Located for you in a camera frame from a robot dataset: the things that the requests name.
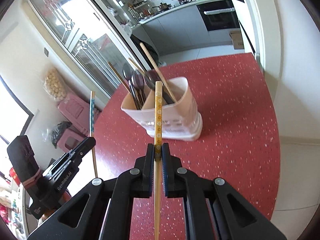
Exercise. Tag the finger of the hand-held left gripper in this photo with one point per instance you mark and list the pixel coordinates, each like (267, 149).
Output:
(67, 156)
(85, 152)

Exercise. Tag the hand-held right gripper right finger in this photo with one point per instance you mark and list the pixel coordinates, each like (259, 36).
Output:
(163, 177)

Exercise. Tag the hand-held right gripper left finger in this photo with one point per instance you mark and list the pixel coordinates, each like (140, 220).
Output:
(151, 177)

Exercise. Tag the blue patterned chopstick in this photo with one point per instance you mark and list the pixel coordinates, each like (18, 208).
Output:
(92, 115)

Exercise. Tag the beige plastic utensil holder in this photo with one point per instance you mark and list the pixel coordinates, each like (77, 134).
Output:
(180, 120)

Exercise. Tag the yellow floral chopstick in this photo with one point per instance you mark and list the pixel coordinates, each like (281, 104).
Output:
(158, 110)

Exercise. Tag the plain wooden chopstick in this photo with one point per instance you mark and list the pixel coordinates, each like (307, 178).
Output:
(136, 66)
(155, 67)
(117, 75)

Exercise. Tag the black plastic bag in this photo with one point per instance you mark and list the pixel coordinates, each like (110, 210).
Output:
(60, 132)

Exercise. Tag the pink plastic stool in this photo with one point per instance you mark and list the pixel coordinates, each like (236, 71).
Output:
(75, 120)

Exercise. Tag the window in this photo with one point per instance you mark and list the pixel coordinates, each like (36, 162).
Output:
(12, 110)

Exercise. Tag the bag of white balls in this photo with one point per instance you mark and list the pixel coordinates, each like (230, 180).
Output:
(55, 82)

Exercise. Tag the sliding glass door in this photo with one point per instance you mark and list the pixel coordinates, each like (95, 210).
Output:
(75, 30)

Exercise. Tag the white plastic bag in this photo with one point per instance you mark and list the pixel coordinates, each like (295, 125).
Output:
(126, 28)

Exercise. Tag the spice rack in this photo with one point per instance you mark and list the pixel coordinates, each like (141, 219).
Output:
(140, 11)

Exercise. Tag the cardboard box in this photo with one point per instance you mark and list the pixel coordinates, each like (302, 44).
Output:
(237, 40)

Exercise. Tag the metal cooking pot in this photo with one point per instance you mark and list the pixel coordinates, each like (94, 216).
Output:
(164, 7)

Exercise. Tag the black built-in oven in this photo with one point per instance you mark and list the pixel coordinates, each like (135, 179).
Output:
(217, 15)

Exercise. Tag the wall switch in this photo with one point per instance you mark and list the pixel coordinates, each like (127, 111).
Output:
(46, 52)

